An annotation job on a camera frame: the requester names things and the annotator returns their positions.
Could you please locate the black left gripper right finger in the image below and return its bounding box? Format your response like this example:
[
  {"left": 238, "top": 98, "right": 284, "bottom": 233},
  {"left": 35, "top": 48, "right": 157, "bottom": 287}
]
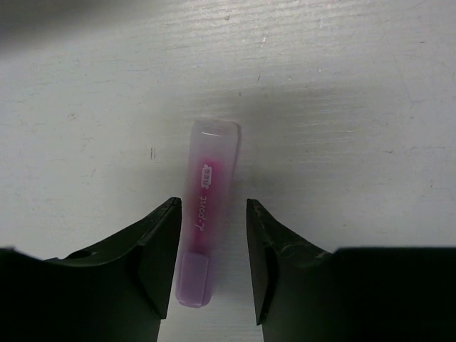
[{"left": 246, "top": 199, "right": 455, "bottom": 341}]

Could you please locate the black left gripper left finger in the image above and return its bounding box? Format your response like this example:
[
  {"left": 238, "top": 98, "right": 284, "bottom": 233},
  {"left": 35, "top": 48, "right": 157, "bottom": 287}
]
[{"left": 1, "top": 197, "right": 181, "bottom": 341}]

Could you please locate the pink highlighter pen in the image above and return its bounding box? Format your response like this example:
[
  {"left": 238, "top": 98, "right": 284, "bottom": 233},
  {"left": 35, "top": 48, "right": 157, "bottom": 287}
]
[{"left": 175, "top": 118, "right": 240, "bottom": 309}]

